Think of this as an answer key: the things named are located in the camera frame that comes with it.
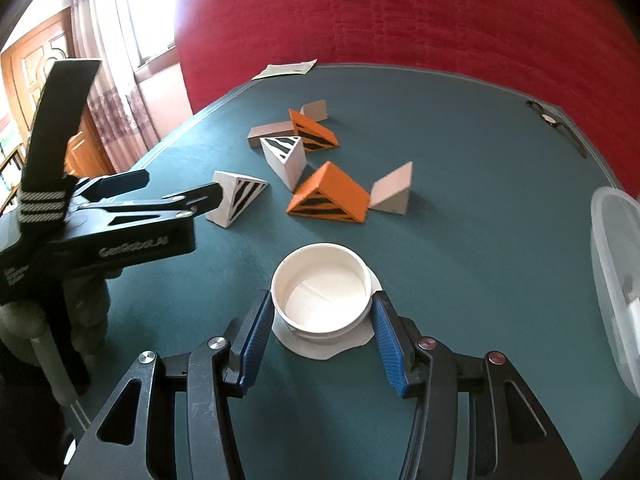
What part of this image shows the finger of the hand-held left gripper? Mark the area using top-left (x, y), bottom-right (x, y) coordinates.
top-left (75, 169), bottom-right (150, 202)
top-left (100, 182), bottom-right (225, 227)

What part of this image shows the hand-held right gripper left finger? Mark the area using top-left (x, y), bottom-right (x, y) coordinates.
top-left (60, 289), bottom-right (275, 480)

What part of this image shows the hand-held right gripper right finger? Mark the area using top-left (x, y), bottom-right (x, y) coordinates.
top-left (371, 294), bottom-right (583, 480)

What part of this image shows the white striped wedge block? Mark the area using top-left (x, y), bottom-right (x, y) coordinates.
top-left (260, 135), bottom-right (307, 192)
top-left (205, 170), bottom-right (270, 229)

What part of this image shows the white round bowl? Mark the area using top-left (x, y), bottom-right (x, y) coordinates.
top-left (270, 243), bottom-right (375, 338)

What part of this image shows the orange striped wedge block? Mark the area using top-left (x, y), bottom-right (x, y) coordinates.
top-left (289, 108), bottom-right (341, 153)
top-left (286, 161), bottom-right (370, 224)

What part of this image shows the beige wedge block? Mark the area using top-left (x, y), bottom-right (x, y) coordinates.
top-left (369, 161), bottom-right (414, 216)
top-left (247, 121), bottom-right (296, 150)
top-left (299, 100), bottom-right (329, 123)

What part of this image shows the clear plastic container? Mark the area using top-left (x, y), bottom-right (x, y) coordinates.
top-left (590, 186), bottom-right (640, 398)

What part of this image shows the person's left hand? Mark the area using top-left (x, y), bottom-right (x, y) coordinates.
top-left (0, 266), bottom-right (113, 361)

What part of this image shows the white paper coaster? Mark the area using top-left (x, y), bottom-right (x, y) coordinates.
top-left (271, 260), bottom-right (383, 361)

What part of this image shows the patterned curtain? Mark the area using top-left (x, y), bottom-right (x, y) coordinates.
top-left (70, 0), bottom-right (193, 173)

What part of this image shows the wooden door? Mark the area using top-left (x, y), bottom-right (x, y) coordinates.
top-left (0, 7), bottom-right (76, 161)

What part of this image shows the white paper card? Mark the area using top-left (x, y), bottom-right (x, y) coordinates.
top-left (251, 58), bottom-right (319, 81)

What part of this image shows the window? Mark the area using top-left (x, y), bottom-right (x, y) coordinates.
top-left (107, 0), bottom-right (181, 68)

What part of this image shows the red quilted blanket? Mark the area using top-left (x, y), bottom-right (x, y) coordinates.
top-left (174, 0), bottom-right (640, 196)

